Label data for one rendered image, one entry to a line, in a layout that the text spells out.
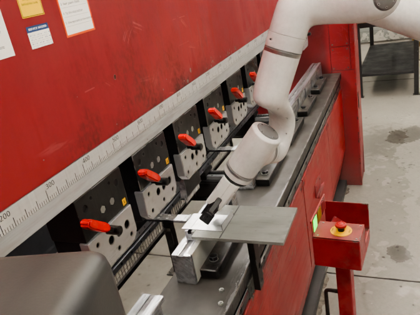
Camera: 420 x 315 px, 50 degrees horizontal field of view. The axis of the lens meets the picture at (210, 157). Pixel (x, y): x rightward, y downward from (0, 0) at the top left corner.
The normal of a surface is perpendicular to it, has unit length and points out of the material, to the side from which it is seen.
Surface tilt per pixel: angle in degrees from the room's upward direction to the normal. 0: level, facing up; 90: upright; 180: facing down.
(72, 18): 90
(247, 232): 0
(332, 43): 90
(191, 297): 0
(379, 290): 0
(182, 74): 90
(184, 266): 90
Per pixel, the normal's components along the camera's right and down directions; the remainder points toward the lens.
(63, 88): 0.91, -0.01
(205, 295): -0.18, -0.91
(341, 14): -0.54, 0.58
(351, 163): -0.36, 0.41
